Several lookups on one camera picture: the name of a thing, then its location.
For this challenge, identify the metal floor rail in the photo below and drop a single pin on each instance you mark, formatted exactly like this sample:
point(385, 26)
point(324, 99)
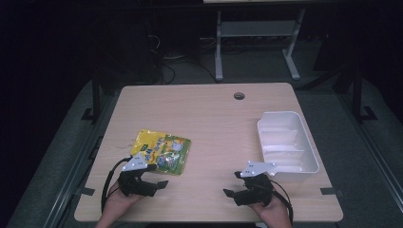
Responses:
point(74, 177)
point(372, 152)

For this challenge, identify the person's left hand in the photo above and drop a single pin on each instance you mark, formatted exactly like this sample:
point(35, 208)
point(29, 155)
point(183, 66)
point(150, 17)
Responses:
point(120, 202)

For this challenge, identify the person's right hand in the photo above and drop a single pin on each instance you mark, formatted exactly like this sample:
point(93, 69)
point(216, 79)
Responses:
point(274, 210)

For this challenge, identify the yellow snack bag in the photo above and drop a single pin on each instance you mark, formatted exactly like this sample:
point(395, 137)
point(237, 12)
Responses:
point(161, 150)

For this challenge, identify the grey tape strip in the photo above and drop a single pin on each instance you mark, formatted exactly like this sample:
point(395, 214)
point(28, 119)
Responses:
point(87, 191)
point(330, 191)

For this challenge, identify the white plastic bin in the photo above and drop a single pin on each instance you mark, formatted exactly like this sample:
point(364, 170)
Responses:
point(286, 147)

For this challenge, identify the black metal stand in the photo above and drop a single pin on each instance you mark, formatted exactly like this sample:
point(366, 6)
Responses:
point(358, 95)
point(96, 101)

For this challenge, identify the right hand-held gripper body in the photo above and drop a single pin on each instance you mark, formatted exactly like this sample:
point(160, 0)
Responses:
point(256, 190)

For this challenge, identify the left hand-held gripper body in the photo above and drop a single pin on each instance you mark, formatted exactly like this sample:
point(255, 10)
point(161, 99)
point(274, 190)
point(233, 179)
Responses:
point(136, 185)

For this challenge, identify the white metal table frame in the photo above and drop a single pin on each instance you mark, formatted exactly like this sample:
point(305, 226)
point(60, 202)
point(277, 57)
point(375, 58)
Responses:
point(256, 30)

